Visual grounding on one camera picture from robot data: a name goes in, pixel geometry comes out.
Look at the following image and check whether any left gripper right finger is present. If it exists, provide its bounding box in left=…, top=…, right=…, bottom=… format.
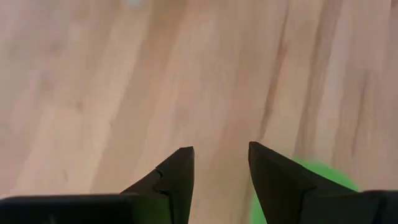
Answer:
left=248, top=141, right=398, bottom=224

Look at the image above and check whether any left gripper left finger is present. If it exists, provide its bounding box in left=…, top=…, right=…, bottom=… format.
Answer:
left=0, top=146, right=195, bottom=224

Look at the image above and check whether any green plastic bowl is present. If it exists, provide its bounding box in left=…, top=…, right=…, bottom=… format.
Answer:
left=248, top=157, right=360, bottom=224

